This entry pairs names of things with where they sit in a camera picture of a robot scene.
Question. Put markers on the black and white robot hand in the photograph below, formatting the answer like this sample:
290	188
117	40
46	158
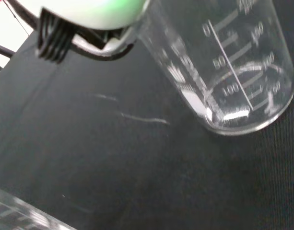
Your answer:
94	14

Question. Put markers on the small clear glass beaker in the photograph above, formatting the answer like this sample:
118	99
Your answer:
19	213

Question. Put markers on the dark tripod leg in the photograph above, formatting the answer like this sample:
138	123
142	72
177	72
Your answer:
3	49

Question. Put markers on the black bench cloth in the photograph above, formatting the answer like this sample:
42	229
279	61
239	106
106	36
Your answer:
125	155

